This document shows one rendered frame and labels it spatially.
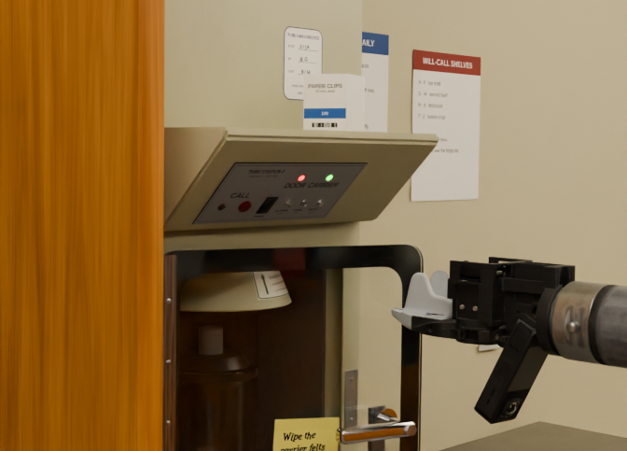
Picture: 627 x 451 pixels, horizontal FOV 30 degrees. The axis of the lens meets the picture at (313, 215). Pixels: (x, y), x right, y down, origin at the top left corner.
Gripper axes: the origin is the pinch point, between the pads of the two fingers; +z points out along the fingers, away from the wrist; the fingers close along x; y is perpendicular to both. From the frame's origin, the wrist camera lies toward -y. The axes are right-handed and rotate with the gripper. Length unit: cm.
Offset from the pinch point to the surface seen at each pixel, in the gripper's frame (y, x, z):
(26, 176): 15.1, 33.9, 19.9
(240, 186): 14.3, 19.9, 4.5
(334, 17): 33.0, -1.2, 11.6
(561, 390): -33, -123, 55
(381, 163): 16.6, 1.2, 2.4
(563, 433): -37, -104, 42
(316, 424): -10.8, 8.6, 4.4
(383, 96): 28, -62, 54
